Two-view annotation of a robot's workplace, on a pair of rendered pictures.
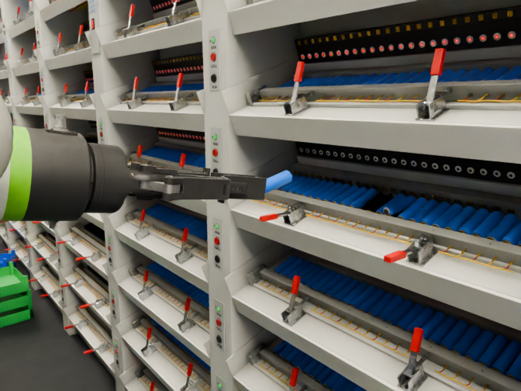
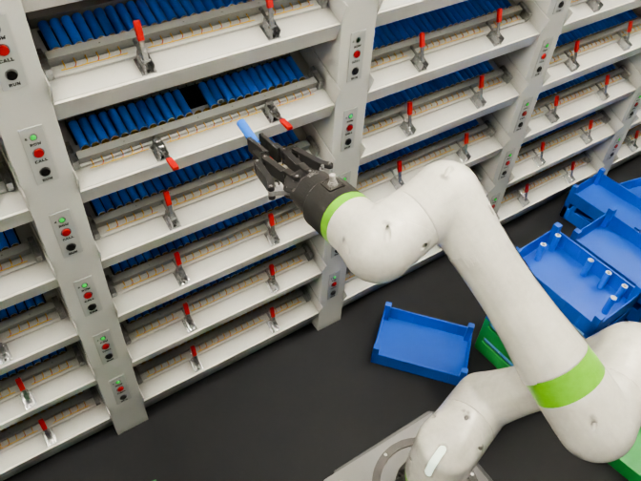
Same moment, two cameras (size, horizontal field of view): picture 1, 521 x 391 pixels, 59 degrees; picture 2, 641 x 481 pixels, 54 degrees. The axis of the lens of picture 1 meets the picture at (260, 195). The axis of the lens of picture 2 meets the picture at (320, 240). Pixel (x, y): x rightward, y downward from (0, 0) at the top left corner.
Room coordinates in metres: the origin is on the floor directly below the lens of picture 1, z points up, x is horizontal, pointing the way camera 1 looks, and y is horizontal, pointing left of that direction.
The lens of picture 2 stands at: (0.46, 0.94, 1.74)
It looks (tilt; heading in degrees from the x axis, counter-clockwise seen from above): 46 degrees down; 272
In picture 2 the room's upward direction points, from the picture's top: 4 degrees clockwise
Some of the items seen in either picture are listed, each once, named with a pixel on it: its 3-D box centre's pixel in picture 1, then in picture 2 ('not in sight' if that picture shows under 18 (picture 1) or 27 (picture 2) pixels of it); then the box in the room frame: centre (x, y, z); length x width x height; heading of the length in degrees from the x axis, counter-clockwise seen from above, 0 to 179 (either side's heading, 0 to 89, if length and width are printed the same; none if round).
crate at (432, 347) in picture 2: not in sight; (423, 343); (0.14, -0.27, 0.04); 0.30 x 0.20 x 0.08; 168
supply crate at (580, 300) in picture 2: not in sight; (572, 277); (-0.22, -0.26, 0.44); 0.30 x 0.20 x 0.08; 131
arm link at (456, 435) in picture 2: not in sight; (444, 454); (0.18, 0.31, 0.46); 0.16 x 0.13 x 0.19; 54
